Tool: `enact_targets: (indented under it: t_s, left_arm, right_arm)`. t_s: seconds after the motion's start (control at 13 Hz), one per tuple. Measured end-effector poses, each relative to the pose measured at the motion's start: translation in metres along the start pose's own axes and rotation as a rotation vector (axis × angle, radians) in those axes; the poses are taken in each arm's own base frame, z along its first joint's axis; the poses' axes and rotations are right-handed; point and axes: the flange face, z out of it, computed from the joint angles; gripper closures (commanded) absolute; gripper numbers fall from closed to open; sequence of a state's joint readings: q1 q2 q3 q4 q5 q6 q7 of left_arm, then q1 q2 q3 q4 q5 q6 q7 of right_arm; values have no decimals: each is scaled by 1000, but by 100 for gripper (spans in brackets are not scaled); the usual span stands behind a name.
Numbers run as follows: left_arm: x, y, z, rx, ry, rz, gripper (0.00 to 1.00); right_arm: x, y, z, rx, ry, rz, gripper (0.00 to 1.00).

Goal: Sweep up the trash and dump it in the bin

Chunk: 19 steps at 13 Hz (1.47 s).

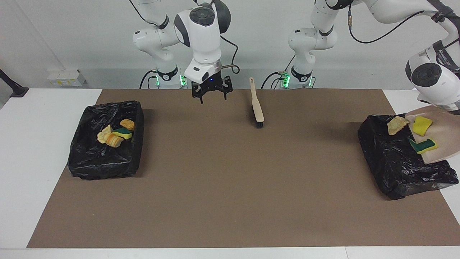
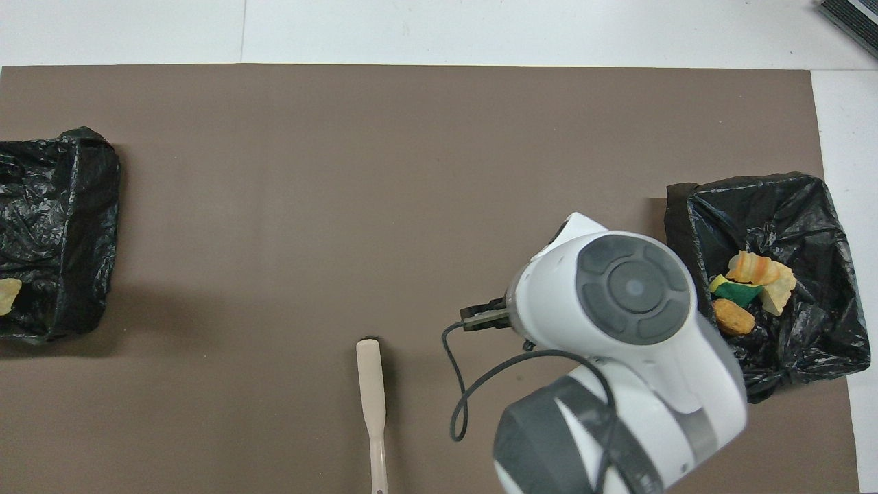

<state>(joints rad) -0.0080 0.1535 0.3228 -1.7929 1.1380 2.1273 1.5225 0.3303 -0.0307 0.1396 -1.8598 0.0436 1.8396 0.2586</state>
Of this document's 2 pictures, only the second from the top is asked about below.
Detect brown rounded sponge lump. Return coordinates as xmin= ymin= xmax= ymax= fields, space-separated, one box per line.
xmin=712 ymin=298 xmax=757 ymax=336

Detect small green yellow sponge wedge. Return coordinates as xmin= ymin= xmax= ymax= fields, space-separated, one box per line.
xmin=709 ymin=274 xmax=764 ymax=308

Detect black bag lined bin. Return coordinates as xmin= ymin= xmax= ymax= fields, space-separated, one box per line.
xmin=664 ymin=172 xmax=872 ymax=404
xmin=0 ymin=126 xmax=122 ymax=344

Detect dark ribbed device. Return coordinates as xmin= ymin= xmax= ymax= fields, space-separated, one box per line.
xmin=815 ymin=0 xmax=878 ymax=60

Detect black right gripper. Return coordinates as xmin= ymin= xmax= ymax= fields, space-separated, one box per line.
xmin=460 ymin=297 xmax=514 ymax=333

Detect brown table mat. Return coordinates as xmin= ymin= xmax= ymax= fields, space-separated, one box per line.
xmin=0 ymin=64 xmax=862 ymax=494

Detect orange striped sponge piece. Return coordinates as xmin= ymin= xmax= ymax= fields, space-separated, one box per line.
xmin=727 ymin=250 xmax=783 ymax=286

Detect beige brush black bristles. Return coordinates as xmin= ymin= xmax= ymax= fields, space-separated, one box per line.
xmin=355 ymin=337 xmax=390 ymax=494

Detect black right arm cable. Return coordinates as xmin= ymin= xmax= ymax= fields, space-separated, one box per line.
xmin=442 ymin=321 xmax=621 ymax=494

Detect beige sponge chunk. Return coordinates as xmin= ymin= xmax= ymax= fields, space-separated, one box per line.
xmin=0 ymin=277 xmax=23 ymax=316
xmin=760 ymin=263 xmax=798 ymax=316

